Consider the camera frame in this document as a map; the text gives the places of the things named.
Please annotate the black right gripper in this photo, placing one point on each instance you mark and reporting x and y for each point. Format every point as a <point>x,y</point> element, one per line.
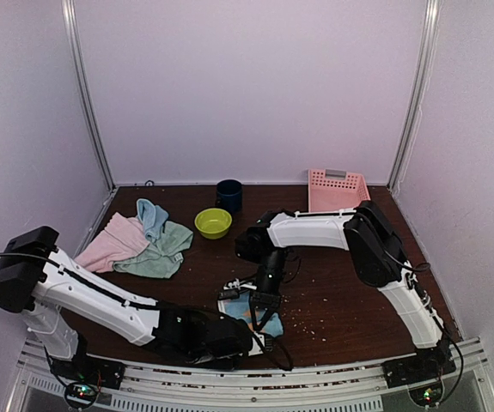
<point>269,300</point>

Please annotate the right aluminium frame post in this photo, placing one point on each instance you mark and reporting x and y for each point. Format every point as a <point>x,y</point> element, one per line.
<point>420,83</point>

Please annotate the dark blue mug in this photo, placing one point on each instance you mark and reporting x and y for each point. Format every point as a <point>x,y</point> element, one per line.
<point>229,196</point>

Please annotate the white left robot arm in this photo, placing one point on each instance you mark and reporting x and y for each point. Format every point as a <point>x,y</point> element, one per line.
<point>38,280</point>

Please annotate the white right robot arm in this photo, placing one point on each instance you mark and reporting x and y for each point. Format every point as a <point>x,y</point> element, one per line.
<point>379,259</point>

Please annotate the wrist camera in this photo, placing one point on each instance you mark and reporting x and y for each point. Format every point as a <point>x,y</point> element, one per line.
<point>262,343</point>
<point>233,290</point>

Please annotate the pink perforated plastic basket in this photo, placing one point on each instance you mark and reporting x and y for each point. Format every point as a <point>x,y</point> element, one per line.
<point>330,190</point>

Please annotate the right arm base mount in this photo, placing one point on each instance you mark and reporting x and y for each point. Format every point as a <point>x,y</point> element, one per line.
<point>421,375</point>

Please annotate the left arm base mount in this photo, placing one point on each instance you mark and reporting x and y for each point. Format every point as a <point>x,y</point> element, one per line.
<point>82,387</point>

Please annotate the pink towel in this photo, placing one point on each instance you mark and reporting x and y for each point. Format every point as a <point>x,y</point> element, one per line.
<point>121,238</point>

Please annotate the aluminium front rail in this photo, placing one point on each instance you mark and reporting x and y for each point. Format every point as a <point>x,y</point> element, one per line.
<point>357,386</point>

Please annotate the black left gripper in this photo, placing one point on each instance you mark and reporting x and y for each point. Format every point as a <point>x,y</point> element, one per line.
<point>230,365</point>

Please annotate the patterned blue pastel towel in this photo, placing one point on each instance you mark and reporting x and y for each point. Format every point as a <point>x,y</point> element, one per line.
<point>239,308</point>

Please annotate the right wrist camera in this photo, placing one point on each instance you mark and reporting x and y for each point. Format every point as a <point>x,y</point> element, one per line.
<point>233,290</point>

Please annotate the aluminium frame post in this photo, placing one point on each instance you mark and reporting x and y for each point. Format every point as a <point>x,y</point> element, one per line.
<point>73,36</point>
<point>420,83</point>

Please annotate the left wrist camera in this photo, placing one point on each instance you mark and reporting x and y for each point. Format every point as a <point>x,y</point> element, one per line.
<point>262,343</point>

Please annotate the mint green towel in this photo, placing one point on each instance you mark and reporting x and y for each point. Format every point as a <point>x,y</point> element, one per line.
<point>162,258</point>

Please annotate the left aluminium frame post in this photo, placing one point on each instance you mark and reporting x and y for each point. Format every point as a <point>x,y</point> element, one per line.
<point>73,36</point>

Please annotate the lime green bowl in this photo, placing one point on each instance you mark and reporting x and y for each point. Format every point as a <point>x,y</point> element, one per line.
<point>213,223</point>

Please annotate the light blue towel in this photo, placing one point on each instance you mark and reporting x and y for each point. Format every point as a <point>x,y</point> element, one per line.
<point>152,217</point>

